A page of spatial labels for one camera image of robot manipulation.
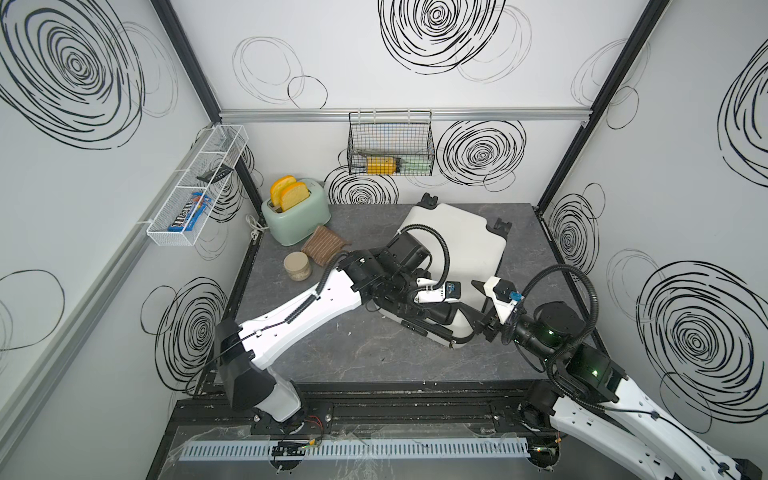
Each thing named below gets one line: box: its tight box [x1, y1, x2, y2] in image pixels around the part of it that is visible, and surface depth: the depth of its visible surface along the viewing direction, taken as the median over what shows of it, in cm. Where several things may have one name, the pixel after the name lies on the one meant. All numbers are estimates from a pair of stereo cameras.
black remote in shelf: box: [196, 164, 234, 183], surface depth 82 cm
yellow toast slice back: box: [270, 175, 297, 207], surface depth 99 cm
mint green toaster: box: [261, 177, 331, 247], surface depth 104 cm
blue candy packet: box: [168, 192, 212, 233], surface depth 72 cm
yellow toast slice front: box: [280, 182, 311, 212], surface depth 99 cm
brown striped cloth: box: [302, 225, 352, 267], surface depth 110 cm
